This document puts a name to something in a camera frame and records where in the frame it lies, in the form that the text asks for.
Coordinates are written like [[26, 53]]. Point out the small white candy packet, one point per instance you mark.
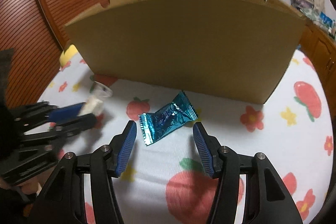
[[95, 102]]

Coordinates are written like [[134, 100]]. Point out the person's left hand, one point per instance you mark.
[[27, 187]]

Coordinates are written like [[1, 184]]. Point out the teal candy wrapper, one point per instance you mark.
[[172, 116]]

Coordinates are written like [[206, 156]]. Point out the wooden sideboard cabinet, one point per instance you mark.
[[320, 49]]

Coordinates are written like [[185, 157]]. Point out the brown cardboard box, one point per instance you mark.
[[237, 49]]

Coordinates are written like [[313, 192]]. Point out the red-brown louvered wardrobe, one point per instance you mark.
[[34, 29]]

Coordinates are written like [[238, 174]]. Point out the white fruit-print cloth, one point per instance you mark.
[[166, 182]]

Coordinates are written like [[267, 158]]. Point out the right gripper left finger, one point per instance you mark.
[[62, 200]]

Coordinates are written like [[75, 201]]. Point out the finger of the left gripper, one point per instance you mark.
[[43, 112], [63, 130]]

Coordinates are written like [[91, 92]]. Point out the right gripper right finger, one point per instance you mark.
[[267, 199]]

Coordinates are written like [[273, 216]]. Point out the yellow plush toy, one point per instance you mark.
[[67, 55]]

